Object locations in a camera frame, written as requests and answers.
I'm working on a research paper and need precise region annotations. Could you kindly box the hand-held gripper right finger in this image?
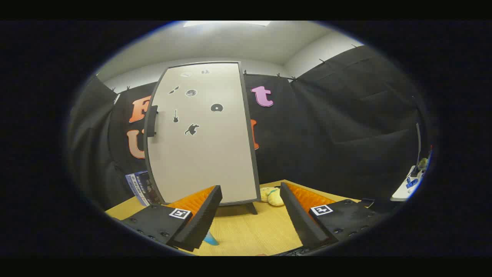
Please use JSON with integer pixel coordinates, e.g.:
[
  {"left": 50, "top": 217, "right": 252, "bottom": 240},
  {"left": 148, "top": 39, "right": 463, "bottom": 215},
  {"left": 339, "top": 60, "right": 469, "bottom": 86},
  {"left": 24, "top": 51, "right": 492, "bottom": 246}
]
[{"left": 280, "top": 182, "right": 386, "bottom": 250}]

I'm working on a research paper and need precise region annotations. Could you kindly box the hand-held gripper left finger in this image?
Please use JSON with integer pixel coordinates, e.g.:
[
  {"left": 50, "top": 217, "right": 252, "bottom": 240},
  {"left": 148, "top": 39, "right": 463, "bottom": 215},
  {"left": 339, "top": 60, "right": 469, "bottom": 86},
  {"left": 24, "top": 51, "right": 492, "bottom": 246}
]
[{"left": 115, "top": 185, "right": 223, "bottom": 252}]

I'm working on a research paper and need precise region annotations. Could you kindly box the yellow plush toy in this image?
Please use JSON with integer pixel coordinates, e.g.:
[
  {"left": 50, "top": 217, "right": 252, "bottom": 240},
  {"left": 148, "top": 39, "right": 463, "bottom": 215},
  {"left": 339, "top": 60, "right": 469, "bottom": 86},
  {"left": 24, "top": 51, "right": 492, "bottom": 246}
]
[{"left": 260, "top": 187, "right": 285, "bottom": 207}]

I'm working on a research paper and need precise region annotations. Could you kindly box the grey cabinet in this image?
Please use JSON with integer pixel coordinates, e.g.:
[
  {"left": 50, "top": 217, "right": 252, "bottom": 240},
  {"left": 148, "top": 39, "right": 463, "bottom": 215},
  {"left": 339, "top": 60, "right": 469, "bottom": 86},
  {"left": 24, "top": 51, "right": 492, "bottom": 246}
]
[{"left": 143, "top": 61, "right": 262, "bottom": 215}]

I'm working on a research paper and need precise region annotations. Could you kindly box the dark blue book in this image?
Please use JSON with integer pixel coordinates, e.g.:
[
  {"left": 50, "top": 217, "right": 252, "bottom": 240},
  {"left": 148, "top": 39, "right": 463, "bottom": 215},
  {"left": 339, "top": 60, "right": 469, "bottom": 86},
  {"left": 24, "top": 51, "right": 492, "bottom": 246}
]
[{"left": 136, "top": 171, "right": 164, "bottom": 204}]

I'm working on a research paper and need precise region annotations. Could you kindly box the light blue book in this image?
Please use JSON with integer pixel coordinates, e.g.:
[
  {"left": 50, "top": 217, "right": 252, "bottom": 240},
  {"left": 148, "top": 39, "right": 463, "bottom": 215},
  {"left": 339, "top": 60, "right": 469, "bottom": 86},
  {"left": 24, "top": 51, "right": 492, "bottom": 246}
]
[{"left": 125, "top": 172, "right": 150, "bottom": 206}]

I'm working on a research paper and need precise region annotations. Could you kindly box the black backdrop cloth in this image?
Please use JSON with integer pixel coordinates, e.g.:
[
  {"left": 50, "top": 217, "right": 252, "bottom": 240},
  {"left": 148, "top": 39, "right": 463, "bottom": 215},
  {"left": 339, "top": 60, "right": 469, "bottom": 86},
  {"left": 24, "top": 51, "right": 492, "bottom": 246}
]
[{"left": 68, "top": 45, "right": 423, "bottom": 210}]

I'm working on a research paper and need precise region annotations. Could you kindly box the white side table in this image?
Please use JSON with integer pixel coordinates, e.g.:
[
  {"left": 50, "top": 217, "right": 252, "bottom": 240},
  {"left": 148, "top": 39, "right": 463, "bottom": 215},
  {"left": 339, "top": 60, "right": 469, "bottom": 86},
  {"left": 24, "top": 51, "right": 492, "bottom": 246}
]
[{"left": 391, "top": 165, "right": 427, "bottom": 201}]

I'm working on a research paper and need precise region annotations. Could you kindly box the ceiling light panel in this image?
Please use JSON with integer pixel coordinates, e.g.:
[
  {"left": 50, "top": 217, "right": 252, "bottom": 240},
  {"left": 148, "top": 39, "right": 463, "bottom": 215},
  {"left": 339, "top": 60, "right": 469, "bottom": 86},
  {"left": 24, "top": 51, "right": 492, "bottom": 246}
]
[{"left": 184, "top": 21, "right": 271, "bottom": 27}]

